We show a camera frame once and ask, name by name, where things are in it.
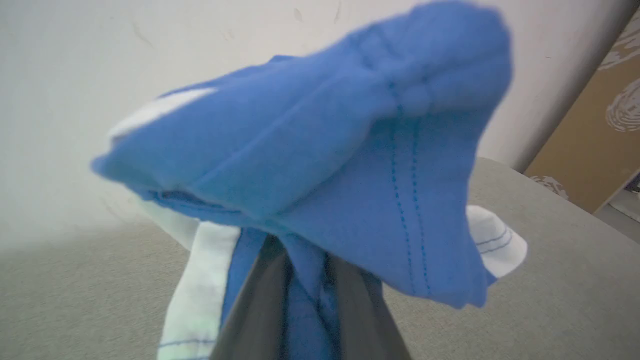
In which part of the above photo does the white shelf unit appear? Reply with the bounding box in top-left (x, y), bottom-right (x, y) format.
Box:
top-left (606, 170), bottom-right (640, 223)

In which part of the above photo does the grey fabric sofa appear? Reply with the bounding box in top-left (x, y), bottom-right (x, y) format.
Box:
top-left (0, 157), bottom-right (640, 360)

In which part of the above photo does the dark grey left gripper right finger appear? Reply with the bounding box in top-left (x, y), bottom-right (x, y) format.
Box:
top-left (326, 254), bottom-right (412, 360)

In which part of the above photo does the brown board with white pattern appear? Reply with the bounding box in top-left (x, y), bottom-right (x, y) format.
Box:
top-left (522, 10), bottom-right (640, 216)

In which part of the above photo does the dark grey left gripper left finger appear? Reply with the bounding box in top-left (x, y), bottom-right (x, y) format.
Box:
top-left (209, 235), bottom-right (289, 360)

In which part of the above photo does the blue basketball shorts white trim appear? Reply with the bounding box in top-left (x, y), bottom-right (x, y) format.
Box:
top-left (90, 0), bottom-right (528, 360)

